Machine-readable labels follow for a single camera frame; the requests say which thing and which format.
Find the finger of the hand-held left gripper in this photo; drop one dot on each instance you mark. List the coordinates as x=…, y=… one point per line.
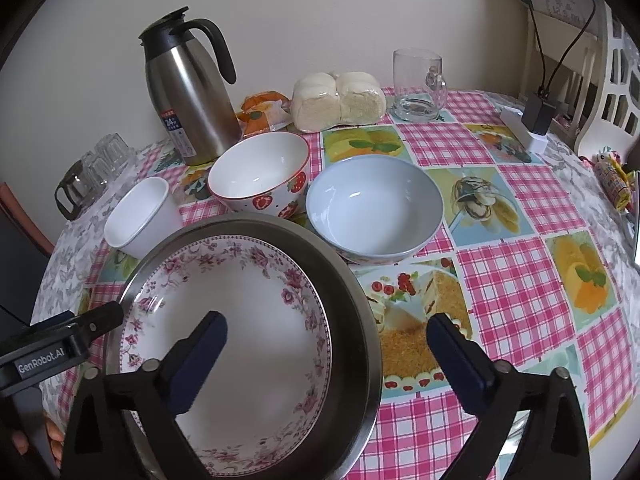
x=102, y=320

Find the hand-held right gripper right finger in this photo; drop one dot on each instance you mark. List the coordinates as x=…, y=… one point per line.
x=457, y=365

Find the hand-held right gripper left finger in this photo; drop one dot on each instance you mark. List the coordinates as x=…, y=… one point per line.
x=200, y=365

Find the floral rim round plate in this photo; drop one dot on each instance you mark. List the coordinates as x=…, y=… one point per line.
x=260, y=320

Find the stainless steel plate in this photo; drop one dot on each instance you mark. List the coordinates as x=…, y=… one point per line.
x=350, y=340

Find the white square bowl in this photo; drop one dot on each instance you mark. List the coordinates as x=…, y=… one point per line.
x=140, y=215

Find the plain light blue bowl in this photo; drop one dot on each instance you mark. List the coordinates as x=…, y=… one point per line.
x=375, y=210

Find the strawberry print bowl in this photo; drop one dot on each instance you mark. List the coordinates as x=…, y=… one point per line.
x=255, y=170

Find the person's left hand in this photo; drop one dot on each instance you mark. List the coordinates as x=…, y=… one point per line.
x=54, y=437

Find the dark cabinet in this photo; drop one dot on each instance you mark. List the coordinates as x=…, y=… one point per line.
x=15, y=270

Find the pink checked tablecloth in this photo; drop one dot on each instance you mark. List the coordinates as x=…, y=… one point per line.
x=500, y=280

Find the smartphone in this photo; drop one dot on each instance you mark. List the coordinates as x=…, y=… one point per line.
x=637, y=242

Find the colourful candy roll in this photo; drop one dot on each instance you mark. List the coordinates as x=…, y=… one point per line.
x=615, y=182

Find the stainless steel thermos jug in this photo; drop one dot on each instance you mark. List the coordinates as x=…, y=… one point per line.
x=195, y=95

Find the white power strip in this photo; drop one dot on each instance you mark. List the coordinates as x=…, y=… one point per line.
x=515, y=127

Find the orange snack packet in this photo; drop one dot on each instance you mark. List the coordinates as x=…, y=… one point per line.
x=262, y=115

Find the black charger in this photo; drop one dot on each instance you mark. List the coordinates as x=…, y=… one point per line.
x=539, y=115

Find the clear glass mug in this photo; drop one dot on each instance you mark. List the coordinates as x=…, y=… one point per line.
x=415, y=85

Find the bag of white buns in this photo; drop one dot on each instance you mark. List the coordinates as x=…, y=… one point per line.
x=335, y=102

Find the white lattice chair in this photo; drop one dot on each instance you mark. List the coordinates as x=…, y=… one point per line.
x=617, y=75

